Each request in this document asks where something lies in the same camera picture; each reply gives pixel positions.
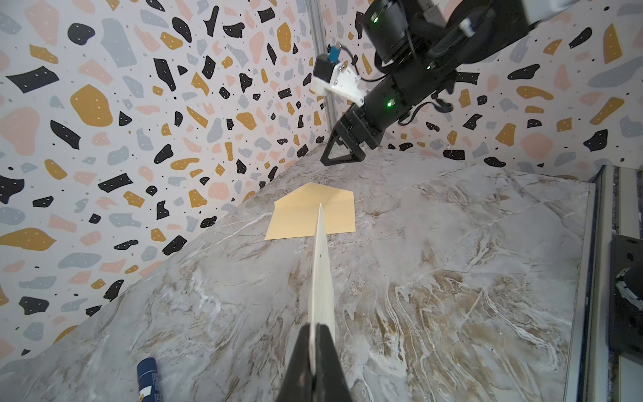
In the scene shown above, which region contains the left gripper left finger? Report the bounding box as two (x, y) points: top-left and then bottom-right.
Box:
(276, 323), (313, 402)

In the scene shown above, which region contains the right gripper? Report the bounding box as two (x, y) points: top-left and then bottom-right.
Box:
(321, 103), (397, 167)

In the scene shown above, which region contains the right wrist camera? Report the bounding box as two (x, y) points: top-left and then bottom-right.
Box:
(328, 45), (367, 107)

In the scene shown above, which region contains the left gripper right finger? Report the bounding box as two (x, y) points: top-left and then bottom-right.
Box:
(315, 323), (352, 402)

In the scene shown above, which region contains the cream letter paper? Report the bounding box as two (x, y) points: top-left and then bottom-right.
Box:
(308, 204), (335, 375)

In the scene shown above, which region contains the left corner aluminium post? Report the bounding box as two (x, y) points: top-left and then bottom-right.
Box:
(306, 0), (337, 132)

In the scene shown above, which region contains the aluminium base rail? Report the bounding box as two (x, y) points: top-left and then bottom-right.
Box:
(564, 166), (642, 401)

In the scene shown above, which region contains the yellow paper envelope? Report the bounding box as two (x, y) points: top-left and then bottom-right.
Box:
(265, 183), (356, 241)

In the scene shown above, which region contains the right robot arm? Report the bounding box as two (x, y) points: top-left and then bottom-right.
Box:
(311, 1), (573, 167)

